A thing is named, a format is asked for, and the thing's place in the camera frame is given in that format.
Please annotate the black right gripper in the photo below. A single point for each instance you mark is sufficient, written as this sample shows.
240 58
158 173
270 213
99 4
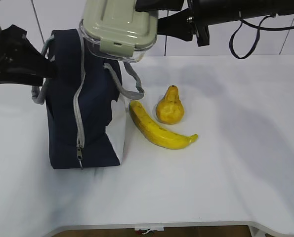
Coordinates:
178 25

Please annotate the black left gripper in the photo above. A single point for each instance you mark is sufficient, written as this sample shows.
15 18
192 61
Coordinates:
27 65

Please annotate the green lid glass container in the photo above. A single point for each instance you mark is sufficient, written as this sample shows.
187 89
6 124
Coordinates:
114 30

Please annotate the navy blue lunch bag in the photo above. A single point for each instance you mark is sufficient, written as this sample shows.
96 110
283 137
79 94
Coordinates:
85 104

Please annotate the yellow pear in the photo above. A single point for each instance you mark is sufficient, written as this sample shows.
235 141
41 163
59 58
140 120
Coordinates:
169 109

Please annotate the yellow banana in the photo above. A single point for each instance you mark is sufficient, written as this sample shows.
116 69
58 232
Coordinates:
155 133

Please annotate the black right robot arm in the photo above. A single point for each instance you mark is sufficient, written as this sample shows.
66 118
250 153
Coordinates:
223 11

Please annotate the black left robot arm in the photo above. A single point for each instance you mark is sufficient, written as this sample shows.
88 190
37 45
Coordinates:
20 62

